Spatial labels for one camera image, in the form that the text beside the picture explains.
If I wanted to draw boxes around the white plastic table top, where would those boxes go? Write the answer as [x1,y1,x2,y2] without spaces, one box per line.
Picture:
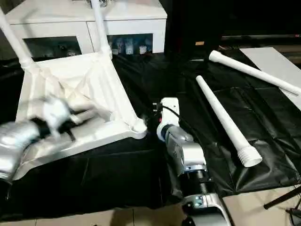
[11,51,149,182]

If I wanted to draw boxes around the white plastic table leg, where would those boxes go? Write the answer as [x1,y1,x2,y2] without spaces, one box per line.
[208,50,301,96]
[90,0,112,57]
[195,75,263,168]
[0,7,35,69]

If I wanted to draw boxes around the black work mat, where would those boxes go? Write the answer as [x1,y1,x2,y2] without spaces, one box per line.
[0,46,301,222]

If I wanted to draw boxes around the white cabinet with glass doors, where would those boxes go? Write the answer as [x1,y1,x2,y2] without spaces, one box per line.
[4,0,168,60]

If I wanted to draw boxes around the grey curtain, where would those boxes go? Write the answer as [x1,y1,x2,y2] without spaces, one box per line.
[0,0,22,61]

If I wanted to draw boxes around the white flat board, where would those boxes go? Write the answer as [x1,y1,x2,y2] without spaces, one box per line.
[239,47,301,105]

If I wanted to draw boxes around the black tripod leg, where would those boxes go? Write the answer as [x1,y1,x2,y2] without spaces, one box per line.
[263,186,301,210]

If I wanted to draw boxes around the black floor device with label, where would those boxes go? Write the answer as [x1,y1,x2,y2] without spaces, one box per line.
[285,207,301,226]

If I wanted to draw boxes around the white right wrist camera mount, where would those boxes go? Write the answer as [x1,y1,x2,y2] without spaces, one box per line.
[156,97,181,140]

